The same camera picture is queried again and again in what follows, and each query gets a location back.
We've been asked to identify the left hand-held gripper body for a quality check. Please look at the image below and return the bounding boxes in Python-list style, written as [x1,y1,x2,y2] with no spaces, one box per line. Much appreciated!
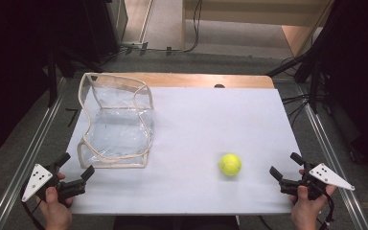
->
[21,162,87,205]

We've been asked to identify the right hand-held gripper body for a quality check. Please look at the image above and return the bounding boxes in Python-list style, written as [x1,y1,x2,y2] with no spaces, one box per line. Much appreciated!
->
[279,161,356,201]

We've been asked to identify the person's left hand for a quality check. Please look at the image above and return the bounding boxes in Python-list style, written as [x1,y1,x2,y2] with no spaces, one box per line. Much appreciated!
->
[34,172,76,230]

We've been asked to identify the person's right hand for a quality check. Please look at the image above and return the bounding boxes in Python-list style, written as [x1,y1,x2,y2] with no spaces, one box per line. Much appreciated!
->
[288,169,337,230]

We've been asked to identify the yellow tennis ball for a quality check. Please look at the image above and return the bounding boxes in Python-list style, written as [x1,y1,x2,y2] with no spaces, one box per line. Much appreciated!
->
[218,152,243,177]

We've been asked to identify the clear plastic bag beige trim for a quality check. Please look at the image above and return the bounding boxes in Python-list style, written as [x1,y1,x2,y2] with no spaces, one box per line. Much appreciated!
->
[77,72,155,170]

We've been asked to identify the black stand leg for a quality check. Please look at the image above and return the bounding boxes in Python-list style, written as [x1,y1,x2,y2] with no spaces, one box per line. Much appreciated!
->
[265,52,312,79]
[45,47,104,109]

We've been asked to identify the white table mat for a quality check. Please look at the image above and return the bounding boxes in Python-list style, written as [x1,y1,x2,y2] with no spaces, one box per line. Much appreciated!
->
[65,86,303,216]

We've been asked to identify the dark curtain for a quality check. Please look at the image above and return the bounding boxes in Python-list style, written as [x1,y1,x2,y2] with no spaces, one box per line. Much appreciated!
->
[310,0,368,172]

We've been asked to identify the black cabinet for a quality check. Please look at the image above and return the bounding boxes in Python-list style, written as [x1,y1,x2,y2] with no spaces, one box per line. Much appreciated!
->
[44,0,129,65]

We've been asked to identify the beige wooden furniture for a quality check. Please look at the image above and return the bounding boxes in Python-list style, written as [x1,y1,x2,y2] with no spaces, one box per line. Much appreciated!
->
[181,0,334,59]

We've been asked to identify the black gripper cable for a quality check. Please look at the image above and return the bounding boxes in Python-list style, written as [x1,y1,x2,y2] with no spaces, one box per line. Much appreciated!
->
[315,184,336,230]
[20,191,47,230]

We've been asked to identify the metal floor rail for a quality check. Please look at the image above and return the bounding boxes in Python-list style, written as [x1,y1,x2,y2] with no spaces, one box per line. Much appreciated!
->
[0,76,69,230]
[294,83,368,230]

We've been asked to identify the bundle of black floor cables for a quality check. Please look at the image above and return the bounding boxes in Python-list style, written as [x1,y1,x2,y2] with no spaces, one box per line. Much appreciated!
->
[280,91,319,127]

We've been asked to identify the black hanging cable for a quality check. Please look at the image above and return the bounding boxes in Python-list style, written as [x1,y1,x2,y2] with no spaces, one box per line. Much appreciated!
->
[172,0,204,54]

